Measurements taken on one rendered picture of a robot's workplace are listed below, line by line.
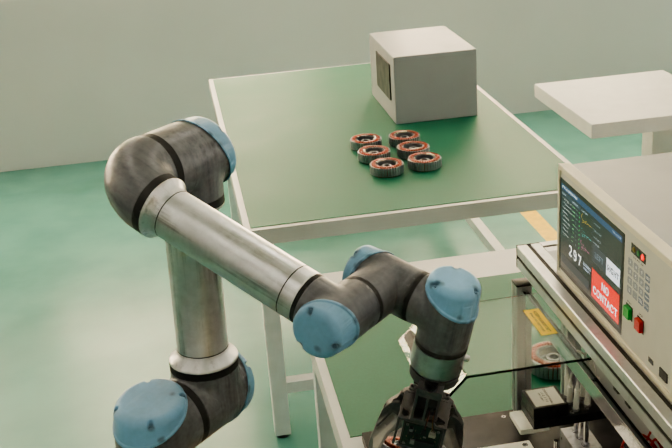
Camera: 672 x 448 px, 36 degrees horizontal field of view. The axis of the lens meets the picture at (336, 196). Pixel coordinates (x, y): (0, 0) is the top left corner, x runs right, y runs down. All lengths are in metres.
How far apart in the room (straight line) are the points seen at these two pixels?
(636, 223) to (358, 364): 0.94
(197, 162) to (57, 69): 4.61
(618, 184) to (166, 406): 0.80
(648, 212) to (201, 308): 0.71
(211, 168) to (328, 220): 1.51
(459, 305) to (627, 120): 1.12
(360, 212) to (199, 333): 1.49
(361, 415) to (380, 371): 0.17
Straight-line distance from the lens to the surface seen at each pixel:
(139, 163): 1.52
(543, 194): 3.25
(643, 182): 1.74
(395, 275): 1.44
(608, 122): 2.41
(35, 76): 6.19
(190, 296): 1.69
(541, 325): 1.82
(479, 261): 2.80
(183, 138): 1.59
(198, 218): 1.45
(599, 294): 1.72
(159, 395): 1.71
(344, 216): 3.12
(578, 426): 1.95
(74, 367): 4.05
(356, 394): 2.23
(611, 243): 1.64
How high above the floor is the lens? 1.93
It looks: 21 degrees down
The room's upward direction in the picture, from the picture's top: 4 degrees counter-clockwise
